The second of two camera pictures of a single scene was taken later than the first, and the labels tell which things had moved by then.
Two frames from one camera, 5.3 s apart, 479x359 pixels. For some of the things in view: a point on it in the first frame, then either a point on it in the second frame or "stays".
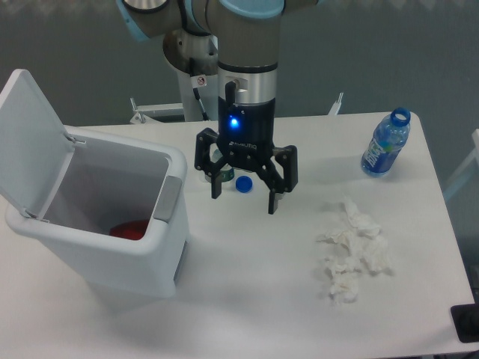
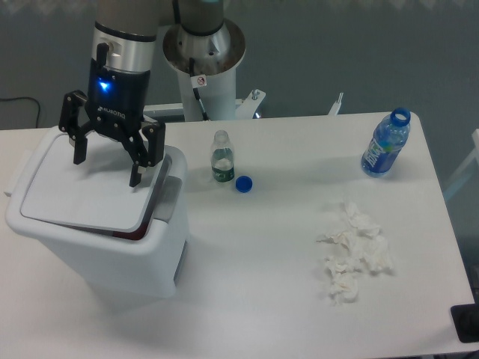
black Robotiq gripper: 245,131 → 117,101
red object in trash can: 133,229 stays
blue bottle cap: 244,184 stays
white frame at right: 467,167 stays
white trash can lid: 35,149 → 96,193
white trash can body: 118,220 stays
